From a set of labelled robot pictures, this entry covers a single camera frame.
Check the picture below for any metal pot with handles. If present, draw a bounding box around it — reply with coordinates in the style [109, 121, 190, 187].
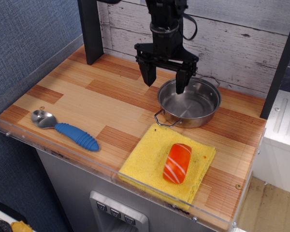
[154, 76, 222, 128]

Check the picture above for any yellow folded cloth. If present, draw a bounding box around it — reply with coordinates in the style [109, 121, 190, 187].
[118, 124, 216, 211]

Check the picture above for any blue handled metal spoon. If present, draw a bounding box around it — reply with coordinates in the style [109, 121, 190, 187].
[31, 110, 100, 151]

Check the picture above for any grey toy fridge cabinet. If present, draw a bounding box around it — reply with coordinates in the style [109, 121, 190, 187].
[37, 150, 214, 232]

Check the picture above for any silver dispenser button panel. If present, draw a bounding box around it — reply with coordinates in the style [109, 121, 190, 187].
[89, 191, 149, 232]

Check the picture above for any clear acrylic guard rail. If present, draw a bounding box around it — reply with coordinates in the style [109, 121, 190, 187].
[0, 36, 265, 232]

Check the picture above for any white toy appliance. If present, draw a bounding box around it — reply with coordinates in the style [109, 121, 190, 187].
[252, 90, 290, 192]

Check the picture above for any dark right frame post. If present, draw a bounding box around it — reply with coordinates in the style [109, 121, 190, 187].
[260, 32, 290, 119]

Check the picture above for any orange salmon sushi toy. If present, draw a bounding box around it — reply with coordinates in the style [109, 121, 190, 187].
[163, 144, 192, 184]

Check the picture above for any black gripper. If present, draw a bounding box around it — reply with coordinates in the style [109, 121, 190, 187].
[134, 28, 199, 94]

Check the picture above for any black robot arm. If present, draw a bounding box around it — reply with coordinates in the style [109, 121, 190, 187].
[134, 0, 199, 94]

